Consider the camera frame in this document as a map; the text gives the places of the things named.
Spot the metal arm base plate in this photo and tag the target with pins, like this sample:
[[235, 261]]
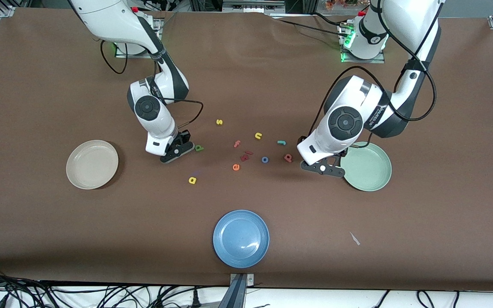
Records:
[[364, 60], [133, 56]]

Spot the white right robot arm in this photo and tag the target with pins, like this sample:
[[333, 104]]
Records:
[[148, 109]]

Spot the grey power strip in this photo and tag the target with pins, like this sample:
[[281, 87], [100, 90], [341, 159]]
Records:
[[253, 6]]

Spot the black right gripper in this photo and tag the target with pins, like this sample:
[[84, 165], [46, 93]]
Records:
[[183, 137]]

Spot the brown table cover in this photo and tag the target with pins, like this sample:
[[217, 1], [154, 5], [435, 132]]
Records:
[[246, 85]]

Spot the pink letter p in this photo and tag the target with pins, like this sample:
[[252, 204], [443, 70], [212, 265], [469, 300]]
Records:
[[289, 160]]

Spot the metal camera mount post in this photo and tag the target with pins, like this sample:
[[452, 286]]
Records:
[[239, 295]]

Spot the green round plate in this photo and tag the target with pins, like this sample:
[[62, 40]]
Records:
[[370, 171]]

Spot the beige round plate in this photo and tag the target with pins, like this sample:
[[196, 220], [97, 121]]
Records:
[[92, 164]]

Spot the orange artificial flowers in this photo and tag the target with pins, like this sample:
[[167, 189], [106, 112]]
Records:
[[336, 4]]

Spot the white paper scrap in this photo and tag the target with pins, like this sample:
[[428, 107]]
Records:
[[354, 239]]

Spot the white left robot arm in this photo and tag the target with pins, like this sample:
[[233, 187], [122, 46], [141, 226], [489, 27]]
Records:
[[345, 122]]

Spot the blue round plate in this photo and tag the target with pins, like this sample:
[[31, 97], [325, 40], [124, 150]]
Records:
[[241, 238]]

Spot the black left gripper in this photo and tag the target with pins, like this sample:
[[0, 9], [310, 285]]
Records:
[[343, 154]]

